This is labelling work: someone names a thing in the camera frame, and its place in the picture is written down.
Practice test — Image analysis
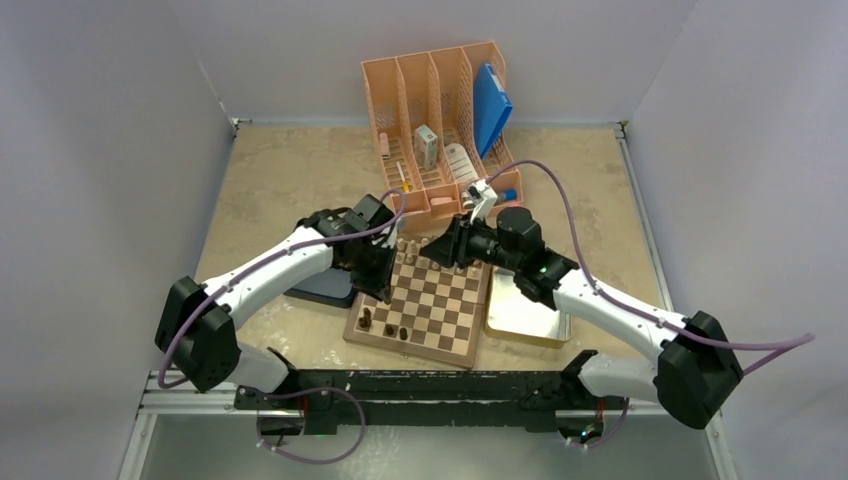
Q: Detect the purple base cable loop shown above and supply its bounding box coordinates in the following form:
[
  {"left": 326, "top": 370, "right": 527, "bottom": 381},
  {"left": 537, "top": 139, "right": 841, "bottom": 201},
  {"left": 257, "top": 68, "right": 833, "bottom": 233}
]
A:
[{"left": 255, "top": 387, "right": 367, "bottom": 465}]

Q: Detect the orange file organizer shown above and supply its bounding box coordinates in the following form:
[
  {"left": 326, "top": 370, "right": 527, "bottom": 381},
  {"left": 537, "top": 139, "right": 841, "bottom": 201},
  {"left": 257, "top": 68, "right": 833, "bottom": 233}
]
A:
[{"left": 361, "top": 41, "right": 523, "bottom": 233}]

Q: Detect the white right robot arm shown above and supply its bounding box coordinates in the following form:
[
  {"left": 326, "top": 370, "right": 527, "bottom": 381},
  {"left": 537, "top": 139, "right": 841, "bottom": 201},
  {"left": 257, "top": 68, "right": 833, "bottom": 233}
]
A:
[{"left": 420, "top": 207, "right": 744, "bottom": 429}]

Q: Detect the wooden chess board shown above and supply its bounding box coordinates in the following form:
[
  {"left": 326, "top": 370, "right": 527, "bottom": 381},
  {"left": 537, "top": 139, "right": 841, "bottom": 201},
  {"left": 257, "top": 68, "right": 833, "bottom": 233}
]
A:
[{"left": 343, "top": 261, "right": 492, "bottom": 369}]

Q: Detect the white red small box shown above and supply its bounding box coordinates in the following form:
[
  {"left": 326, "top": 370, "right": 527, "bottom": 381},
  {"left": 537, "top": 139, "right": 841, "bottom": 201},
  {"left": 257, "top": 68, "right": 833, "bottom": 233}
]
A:
[{"left": 413, "top": 124, "right": 439, "bottom": 170}]

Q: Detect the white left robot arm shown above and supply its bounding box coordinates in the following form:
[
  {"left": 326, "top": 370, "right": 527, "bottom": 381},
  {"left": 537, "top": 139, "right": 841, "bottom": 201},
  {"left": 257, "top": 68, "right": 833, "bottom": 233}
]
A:
[{"left": 154, "top": 194, "right": 402, "bottom": 409}]

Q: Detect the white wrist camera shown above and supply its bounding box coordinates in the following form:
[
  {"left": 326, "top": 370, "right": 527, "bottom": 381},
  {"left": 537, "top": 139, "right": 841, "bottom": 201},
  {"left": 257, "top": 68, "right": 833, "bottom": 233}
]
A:
[
  {"left": 466, "top": 179, "right": 498, "bottom": 225},
  {"left": 373, "top": 218, "right": 406, "bottom": 249}
]

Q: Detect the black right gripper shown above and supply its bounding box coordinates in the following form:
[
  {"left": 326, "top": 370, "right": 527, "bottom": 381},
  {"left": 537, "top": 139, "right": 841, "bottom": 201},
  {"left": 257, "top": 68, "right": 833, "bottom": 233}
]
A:
[{"left": 421, "top": 211, "right": 521, "bottom": 272}]

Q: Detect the blue folder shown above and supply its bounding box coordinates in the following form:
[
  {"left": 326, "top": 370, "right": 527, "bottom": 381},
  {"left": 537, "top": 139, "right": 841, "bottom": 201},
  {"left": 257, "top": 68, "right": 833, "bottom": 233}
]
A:
[{"left": 473, "top": 62, "right": 513, "bottom": 158}]

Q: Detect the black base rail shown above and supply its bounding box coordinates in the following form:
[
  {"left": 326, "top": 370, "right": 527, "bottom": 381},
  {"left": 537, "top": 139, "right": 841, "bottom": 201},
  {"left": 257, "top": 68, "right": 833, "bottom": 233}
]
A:
[{"left": 235, "top": 369, "right": 625, "bottom": 436}]

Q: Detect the dark blue tin tray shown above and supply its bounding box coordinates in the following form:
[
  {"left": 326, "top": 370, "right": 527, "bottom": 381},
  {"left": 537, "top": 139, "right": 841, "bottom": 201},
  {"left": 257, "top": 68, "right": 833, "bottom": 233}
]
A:
[{"left": 285, "top": 269, "right": 357, "bottom": 309}]

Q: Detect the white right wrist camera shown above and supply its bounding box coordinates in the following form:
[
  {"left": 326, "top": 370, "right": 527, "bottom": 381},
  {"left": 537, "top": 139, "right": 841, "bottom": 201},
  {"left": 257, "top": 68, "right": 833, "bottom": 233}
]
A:
[{"left": 466, "top": 179, "right": 498, "bottom": 225}]

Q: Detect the white labelled packet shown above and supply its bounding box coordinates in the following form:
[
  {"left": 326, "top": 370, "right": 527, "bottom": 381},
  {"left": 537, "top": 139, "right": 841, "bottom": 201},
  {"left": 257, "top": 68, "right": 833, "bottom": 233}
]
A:
[{"left": 445, "top": 143, "right": 479, "bottom": 183}]

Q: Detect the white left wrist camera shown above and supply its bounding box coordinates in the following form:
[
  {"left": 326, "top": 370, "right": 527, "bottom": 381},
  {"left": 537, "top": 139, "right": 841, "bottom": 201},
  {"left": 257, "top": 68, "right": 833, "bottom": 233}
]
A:
[{"left": 373, "top": 218, "right": 406, "bottom": 249}]

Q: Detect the yellow pen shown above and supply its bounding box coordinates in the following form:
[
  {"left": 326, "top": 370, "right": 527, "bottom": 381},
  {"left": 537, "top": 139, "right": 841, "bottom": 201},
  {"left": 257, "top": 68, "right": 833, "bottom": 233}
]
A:
[{"left": 396, "top": 161, "right": 411, "bottom": 193}]

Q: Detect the light chess pieces row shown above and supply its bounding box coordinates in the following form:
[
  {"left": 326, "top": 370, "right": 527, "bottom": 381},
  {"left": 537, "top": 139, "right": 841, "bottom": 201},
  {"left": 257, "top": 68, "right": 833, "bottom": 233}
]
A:
[{"left": 393, "top": 236, "right": 489, "bottom": 282}]

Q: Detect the blue cap glue stick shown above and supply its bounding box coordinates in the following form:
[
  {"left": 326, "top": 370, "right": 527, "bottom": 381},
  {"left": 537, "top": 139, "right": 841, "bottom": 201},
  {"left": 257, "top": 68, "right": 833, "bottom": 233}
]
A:
[{"left": 498, "top": 189, "right": 517, "bottom": 202}]

